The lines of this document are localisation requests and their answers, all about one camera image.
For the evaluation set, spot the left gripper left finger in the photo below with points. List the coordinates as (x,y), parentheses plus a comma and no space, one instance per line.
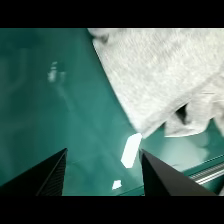
(46,176)

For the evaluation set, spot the white garment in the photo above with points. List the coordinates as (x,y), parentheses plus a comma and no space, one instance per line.
(160,73)

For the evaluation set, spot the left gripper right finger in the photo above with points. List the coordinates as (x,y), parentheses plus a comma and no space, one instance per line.
(163,180)

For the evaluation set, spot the silver frame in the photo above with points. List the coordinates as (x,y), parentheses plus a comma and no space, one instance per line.
(208,175)

